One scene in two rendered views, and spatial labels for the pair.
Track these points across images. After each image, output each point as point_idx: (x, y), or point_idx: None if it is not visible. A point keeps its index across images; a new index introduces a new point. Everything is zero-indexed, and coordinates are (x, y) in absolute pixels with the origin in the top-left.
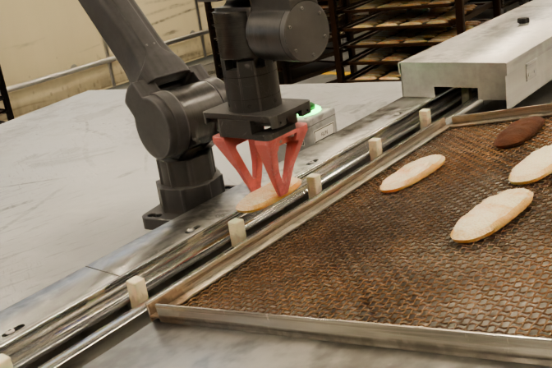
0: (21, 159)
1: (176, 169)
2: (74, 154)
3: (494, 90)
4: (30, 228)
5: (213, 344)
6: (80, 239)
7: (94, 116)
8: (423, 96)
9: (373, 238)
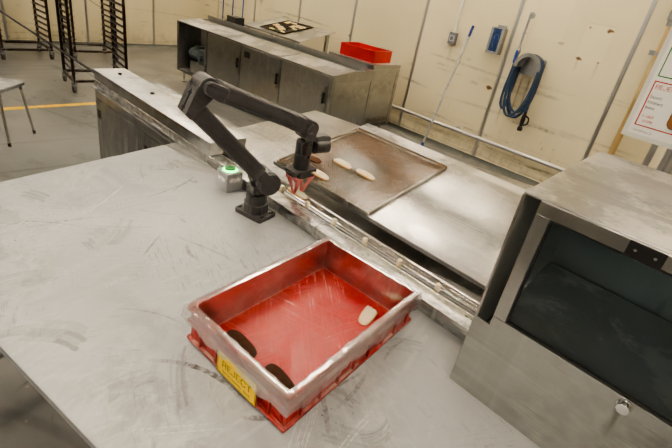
0: (87, 247)
1: (265, 198)
2: (114, 230)
3: None
4: (229, 246)
5: (388, 208)
6: (256, 236)
7: (10, 217)
8: (217, 154)
9: (357, 186)
